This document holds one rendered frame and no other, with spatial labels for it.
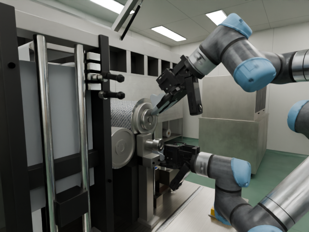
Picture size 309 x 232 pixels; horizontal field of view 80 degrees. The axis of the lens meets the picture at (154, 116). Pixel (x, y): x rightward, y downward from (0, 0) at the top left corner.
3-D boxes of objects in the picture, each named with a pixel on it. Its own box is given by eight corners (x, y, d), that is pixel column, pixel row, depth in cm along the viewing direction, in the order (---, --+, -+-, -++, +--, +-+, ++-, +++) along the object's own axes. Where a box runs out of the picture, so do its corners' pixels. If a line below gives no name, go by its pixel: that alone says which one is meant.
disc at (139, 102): (131, 143, 60) (131, 98, 58) (130, 143, 60) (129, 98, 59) (157, 136, 72) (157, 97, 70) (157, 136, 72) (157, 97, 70)
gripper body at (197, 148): (173, 140, 71) (203, 145, 64) (172, 162, 72) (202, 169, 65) (161, 144, 65) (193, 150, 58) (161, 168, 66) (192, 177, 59)
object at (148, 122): (141, 127, 60) (146, 105, 62) (136, 126, 61) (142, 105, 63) (153, 132, 66) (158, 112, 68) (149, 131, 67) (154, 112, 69)
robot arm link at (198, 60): (220, 67, 53) (210, 63, 46) (208, 78, 55) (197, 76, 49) (205, 49, 55) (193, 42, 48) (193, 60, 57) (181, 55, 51)
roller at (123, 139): (107, 173, 52) (105, 131, 51) (61, 155, 67) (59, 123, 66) (135, 161, 62) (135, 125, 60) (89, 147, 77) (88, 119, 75)
